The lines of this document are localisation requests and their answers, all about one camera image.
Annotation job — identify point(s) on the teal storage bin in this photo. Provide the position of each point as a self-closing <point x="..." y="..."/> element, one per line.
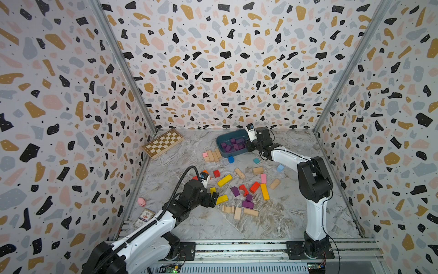
<point x="232" y="143"/>

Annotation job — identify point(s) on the purple brick middle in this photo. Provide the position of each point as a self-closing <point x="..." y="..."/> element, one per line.
<point x="235" y="191"/>

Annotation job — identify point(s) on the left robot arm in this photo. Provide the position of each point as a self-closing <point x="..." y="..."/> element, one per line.
<point x="154" y="241"/>

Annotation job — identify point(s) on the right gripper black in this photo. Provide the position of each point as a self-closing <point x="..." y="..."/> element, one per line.
<point x="248" y="146"/>

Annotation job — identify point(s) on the natural wood arch brick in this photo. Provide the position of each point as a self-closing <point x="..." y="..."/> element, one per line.
<point x="226" y="209"/>

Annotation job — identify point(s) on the long yellow brick lower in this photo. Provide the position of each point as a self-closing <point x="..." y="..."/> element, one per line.
<point x="222" y="199"/>

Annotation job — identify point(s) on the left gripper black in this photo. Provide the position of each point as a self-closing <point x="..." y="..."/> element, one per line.
<point x="207" y="202"/>

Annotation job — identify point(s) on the natural wood brick right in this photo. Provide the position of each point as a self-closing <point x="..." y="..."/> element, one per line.
<point x="274" y="184"/>

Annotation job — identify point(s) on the long yellow brick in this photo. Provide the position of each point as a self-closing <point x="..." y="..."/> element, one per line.
<point x="224" y="180"/>
<point x="222" y="199"/>

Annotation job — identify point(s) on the red arch brick centre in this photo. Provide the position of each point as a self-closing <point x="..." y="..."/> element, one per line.
<point x="244" y="190"/>

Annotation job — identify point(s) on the purple brick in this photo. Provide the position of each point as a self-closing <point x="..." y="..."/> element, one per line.
<point x="235" y="191"/>
<point x="248" y="205"/>

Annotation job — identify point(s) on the wooden chessboard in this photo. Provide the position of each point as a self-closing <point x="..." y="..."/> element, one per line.
<point x="163" y="143"/>

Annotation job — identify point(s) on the playing card box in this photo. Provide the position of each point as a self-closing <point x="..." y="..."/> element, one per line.
<point x="145" y="216"/>

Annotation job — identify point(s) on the natural wood flat brick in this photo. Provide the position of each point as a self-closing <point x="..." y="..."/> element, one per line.
<point x="250" y="212"/>

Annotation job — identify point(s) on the purple brick front left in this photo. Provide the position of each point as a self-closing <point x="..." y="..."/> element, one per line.
<point x="248" y="205"/>

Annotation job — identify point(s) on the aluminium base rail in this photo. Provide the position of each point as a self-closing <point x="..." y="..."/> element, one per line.
<point x="343" y="256"/>

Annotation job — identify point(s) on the long natural wood brick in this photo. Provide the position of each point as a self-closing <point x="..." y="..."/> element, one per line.
<point x="210" y="156"/>

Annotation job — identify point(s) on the long yellow brick upper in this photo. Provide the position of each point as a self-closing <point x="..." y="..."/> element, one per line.
<point x="224" y="180"/>

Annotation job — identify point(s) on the pink toy pig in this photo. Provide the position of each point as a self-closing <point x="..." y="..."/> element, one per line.
<point x="141" y="202"/>

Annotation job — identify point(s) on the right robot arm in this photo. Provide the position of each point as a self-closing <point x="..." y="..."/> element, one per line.
<point x="314" y="183"/>

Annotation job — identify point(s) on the natural wood brick centre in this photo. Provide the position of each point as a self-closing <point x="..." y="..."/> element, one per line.
<point x="258" y="170"/>

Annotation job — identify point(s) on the upright yellow brick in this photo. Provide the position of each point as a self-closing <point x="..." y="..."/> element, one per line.
<point x="265" y="192"/>

